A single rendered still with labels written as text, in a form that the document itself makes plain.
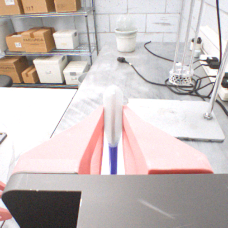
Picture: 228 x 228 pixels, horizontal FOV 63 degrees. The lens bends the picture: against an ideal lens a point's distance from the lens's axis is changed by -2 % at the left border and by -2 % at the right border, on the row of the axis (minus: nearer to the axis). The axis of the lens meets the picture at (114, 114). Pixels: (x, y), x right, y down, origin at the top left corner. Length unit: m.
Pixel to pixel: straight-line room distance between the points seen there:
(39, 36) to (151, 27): 1.35
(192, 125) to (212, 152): 0.11
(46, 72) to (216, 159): 2.36
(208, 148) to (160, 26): 2.16
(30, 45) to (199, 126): 2.26
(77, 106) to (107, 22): 1.99
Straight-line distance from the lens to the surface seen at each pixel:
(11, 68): 2.90
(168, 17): 2.60
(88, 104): 0.73
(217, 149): 0.60
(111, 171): 0.16
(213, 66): 0.97
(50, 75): 2.66
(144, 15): 2.58
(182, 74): 0.55
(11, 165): 0.59
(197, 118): 0.67
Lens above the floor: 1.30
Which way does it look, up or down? 37 degrees down
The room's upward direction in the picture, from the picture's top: 3 degrees counter-clockwise
